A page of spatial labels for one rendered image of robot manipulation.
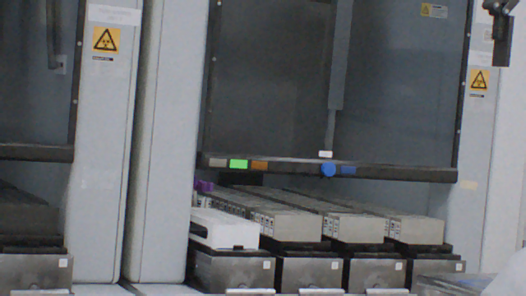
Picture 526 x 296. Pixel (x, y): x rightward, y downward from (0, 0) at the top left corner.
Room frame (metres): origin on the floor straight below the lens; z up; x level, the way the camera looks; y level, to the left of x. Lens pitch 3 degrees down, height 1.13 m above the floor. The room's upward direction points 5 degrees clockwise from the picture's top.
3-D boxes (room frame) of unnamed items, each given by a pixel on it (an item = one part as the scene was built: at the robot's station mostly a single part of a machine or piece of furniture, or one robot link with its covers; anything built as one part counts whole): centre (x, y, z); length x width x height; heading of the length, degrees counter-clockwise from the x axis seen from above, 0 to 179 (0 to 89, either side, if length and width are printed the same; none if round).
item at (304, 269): (2.41, 0.03, 0.78); 0.73 x 0.14 x 0.09; 27
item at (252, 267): (2.34, 0.16, 0.78); 0.73 x 0.14 x 0.09; 27
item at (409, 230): (2.34, -0.35, 0.85); 0.12 x 0.02 x 0.06; 116
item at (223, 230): (2.22, 0.10, 0.83); 0.30 x 0.10 x 0.06; 27
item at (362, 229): (2.27, -0.22, 0.85); 0.12 x 0.02 x 0.06; 116
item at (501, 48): (1.48, -0.31, 1.22); 0.03 x 0.01 x 0.07; 27
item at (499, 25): (1.47, -0.29, 1.25); 0.03 x 0.01 x 0.05; 117
